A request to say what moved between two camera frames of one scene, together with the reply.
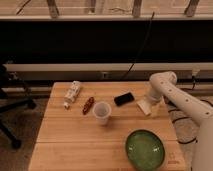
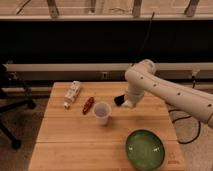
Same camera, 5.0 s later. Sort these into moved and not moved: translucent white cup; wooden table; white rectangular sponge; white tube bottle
Moved: white rectangular sponge
Not moved: wooden table; translucent white cup; white tube bottle
